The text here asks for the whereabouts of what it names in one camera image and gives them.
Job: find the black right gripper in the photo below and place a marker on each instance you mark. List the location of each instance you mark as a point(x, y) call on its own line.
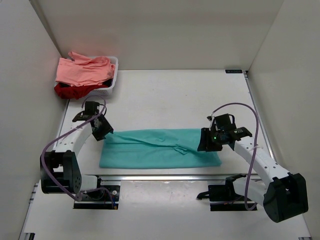
point(205, 145)

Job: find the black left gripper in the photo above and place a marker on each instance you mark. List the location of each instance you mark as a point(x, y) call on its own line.
point(99, 135)

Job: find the teal t shirt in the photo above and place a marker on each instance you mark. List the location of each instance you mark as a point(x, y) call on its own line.
point(155, 149)

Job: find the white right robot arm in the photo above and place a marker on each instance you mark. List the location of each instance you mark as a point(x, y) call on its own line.
point(283, 195)

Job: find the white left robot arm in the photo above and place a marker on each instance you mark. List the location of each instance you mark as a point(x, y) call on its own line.
point(60, 171)

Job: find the white plastic basket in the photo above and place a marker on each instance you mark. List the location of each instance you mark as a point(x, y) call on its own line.
point(107, 91)

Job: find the red t shirt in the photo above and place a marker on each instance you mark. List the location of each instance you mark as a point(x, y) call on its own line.
point(67, 92)

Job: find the pink t shirt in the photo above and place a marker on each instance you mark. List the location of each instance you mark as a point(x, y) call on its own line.
point(79, 70)

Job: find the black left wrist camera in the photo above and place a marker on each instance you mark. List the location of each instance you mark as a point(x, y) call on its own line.
point(91, 109)

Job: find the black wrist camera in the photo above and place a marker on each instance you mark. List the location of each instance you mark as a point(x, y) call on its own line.
point(228, 120)
point(91, 109)

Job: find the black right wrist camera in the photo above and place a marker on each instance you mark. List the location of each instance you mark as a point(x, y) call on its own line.
point(228, 120)

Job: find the aluminium table rail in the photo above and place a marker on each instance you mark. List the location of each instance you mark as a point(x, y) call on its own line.
point(174, 177)

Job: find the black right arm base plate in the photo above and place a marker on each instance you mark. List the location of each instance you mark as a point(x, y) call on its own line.
point(222, 197)

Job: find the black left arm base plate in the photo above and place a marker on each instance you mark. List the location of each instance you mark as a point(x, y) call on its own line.
point(100, 200)

